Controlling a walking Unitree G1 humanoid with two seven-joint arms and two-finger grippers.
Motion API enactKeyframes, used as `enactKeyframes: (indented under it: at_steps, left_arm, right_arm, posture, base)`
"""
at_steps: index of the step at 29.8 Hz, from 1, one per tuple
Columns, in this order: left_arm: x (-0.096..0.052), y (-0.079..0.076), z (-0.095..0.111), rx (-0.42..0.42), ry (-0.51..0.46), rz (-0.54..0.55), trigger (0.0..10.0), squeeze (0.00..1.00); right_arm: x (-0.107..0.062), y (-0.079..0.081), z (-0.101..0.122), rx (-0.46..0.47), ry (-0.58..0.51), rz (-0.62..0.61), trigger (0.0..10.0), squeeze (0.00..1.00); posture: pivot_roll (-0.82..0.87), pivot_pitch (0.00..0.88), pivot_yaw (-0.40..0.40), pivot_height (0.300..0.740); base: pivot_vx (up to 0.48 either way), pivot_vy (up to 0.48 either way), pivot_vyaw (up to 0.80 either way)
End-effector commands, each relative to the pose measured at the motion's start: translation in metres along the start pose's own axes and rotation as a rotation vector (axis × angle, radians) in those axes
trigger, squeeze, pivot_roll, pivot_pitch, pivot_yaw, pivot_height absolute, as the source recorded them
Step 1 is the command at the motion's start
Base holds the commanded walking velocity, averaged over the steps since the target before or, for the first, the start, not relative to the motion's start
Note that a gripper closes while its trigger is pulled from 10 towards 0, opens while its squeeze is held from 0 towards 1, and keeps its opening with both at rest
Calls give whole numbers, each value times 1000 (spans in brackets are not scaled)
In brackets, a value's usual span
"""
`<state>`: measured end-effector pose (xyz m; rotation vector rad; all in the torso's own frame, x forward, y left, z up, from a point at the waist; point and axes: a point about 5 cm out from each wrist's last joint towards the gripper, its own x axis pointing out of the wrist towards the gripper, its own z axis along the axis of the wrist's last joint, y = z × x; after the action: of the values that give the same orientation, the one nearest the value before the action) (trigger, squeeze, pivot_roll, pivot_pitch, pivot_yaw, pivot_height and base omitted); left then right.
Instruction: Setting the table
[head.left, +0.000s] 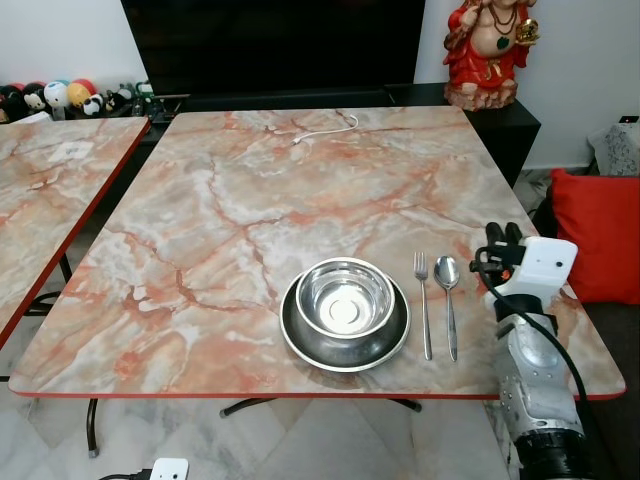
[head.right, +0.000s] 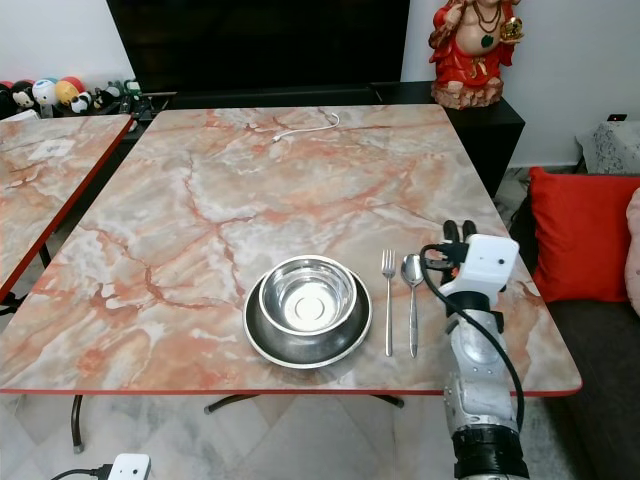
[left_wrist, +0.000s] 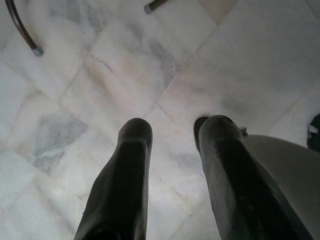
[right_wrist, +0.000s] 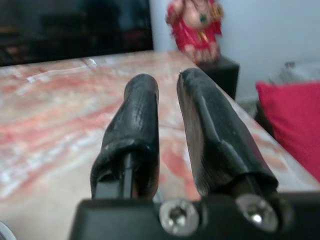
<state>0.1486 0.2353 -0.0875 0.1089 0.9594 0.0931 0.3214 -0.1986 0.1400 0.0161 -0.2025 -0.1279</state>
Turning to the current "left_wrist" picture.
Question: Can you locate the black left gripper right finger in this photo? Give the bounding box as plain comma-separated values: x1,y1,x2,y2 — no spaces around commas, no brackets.
193,114,315,240

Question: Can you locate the dark curved metal furniture leg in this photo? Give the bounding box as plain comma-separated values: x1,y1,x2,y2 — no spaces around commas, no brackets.
4,0,44,57
144,0,166,12

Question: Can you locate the black robot foot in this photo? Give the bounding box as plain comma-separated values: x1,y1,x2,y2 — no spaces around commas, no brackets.
306,113,320,151

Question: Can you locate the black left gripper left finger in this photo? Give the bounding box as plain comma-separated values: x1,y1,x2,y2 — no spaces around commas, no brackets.
73,117,154,240

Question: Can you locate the grey robot leg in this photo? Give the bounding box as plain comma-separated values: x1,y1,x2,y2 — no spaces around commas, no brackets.
238,126,320,240

